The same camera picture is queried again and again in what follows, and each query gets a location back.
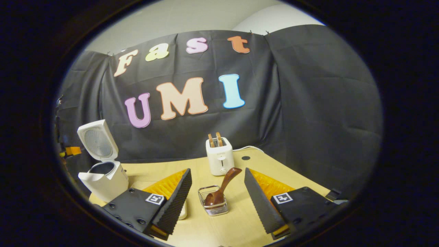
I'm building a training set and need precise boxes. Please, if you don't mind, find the square clear glass dish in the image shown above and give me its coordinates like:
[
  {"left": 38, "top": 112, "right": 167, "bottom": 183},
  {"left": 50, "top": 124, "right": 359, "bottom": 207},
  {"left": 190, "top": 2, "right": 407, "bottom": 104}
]
[{"left": 129, "top": 181, "right": 188, "bottom": 220}]

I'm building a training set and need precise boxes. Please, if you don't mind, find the white toaster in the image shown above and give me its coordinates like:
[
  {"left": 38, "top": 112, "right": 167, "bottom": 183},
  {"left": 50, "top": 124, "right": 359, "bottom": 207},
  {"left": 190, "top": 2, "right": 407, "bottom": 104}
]
[{"left": 205, "top": 137, "right": 235, "bottom": 176}]

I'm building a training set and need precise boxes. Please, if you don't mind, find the black backdrop cloth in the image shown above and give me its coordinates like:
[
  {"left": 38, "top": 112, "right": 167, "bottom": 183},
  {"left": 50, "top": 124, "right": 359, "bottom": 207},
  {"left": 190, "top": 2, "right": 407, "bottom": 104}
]
[{"left": 55, "top": 25, "right": 383, "bottom": 201}]

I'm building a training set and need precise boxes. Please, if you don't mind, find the brown wooden spoon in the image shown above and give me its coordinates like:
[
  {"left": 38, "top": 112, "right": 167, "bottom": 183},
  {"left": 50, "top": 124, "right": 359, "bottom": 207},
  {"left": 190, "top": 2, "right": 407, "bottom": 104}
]
[{"left": 204, "top": 167, "right": 242, "bottom": 207}]

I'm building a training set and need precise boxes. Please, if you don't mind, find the white toaster cable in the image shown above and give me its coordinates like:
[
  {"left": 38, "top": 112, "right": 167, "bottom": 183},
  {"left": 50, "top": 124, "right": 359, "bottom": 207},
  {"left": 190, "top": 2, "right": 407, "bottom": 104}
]
[{"left": 233, "top": 145, "right": 266, "bottom": 154}]

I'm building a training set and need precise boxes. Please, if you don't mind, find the white rice cooker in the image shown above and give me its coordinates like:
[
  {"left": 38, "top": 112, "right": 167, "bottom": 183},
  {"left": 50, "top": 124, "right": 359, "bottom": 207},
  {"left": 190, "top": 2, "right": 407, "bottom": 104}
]
[{"left": 77, "top": 119, "right": 129, "bottom": 203}]

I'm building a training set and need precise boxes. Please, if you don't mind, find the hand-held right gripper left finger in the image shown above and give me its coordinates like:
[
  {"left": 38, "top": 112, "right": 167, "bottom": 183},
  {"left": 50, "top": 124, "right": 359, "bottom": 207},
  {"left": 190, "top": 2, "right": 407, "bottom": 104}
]
[{"left": 101, "top": 168, "right": 192, "bottom": 240}]

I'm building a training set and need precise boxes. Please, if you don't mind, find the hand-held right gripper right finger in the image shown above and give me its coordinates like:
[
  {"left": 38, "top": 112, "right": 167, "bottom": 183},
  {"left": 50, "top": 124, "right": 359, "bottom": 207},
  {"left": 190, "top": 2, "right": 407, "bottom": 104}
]
[{"left": 244, "top": 168, "right": 348, "bottom": 240}]

